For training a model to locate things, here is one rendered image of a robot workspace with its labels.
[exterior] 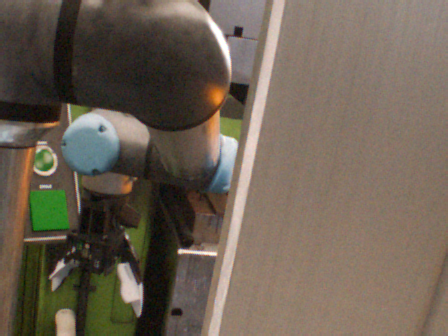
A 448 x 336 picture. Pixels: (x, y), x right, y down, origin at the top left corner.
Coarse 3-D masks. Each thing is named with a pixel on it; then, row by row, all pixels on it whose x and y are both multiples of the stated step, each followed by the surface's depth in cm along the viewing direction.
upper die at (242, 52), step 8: (224, 40) 140; (232, 40) 138; (240, 40) 138; (248, 40) 138; (256, 40) 139; (232, 48) 138; (240, 48) 138; (248, 48) 139; (232, 56) 139; (240, 56) 139; (248, 56) 139; (232, 64) 139; (240, 64) 139; (248, 64) 140; (232, 72) 140; (240, 72) 140; (248, 72) 140; (232, 80) 140; (240, 80) 140; (248, 80) 141
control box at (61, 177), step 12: (60, 120) 129; (60, 132) 128; (48, 144) 126; (60, 144) 128; (60, 156) 127; (60, 168) 127; (36, 180) 123; (48, 180) 125; (60, 180) 126; (72, 180) 128; (72, 192) 127; (72, 204) 127; (72, 216) 126; (72, 228) 126; (24, 240) 119; (36, 240) 121; (48, 240) 123; (60, 240) 126
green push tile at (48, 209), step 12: (36, 192) 122; (48, 192) 123; (60, 192) 125; (36, 204) 121; (48, 204) 123; (60, 204) 124; (36, 216) 121; (48, 216) 122; (60, 216) 124; (36, 228) 120; (48, 228) 122; (60, 228) 123
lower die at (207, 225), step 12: (192, 192) 161; (204, 192) 160; (228, 192) 159; (192, 204) 152; (204, 204) 154; (216, 204) 152; (192, 216) 149; (204, 216) 147; (216, 216) 148; (192, 228) 148; (204, 228) 148; (216, 228) 149; (204, 240) 149; (216, 240) 149
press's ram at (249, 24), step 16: (208, 0) 136; (224, 0) 135; (240, 0) 136; (256, 0) 136; (224, 16) 136; (240, 16) 136; (256, 16) 137; (224, 32) 137; (240, 32) 139; (256, 32) 138
